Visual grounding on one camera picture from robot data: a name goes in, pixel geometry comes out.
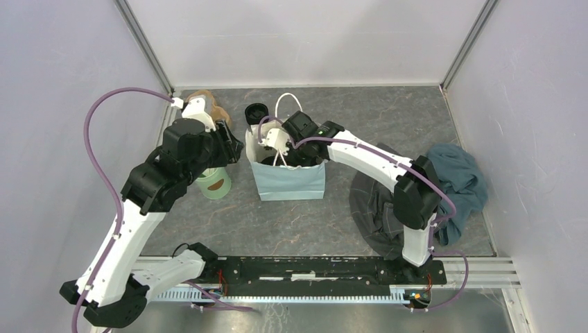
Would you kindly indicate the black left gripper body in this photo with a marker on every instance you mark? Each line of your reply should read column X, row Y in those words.
column 220, row 148

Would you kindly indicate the brown pulp cup carriers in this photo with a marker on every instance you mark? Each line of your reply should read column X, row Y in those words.
column 216, row 112

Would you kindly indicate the light blue paper bag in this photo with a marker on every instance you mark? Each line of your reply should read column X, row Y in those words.
column 288, row 181

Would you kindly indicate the black plastic cup lid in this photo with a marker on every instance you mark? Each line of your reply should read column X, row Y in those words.
column 273, row 161

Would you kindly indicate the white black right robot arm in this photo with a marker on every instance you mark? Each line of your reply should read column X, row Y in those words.
column 414, row 184

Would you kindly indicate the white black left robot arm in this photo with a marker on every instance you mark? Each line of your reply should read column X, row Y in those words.
column 109, row 294

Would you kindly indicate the green cup holder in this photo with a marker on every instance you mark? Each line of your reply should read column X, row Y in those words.
column 214, row 183

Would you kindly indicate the stack of black lids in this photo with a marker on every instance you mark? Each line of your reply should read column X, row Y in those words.
column 255, row 112

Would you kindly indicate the dark grey checked cloth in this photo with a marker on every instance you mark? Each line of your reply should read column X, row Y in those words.
column 371, row 208

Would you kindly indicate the teal blue cloth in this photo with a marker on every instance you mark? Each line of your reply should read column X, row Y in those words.
column 463, row 183

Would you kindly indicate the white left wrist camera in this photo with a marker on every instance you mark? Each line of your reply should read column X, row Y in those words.
column 197, row 108

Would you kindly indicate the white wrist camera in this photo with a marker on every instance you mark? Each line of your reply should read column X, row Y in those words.
column 277, row 139
column 197, row 108

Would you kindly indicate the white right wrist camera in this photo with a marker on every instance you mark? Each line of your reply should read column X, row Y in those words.
column 277, row 139

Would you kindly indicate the white slotted cable duct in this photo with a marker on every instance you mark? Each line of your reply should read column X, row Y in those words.
column 186, row 293

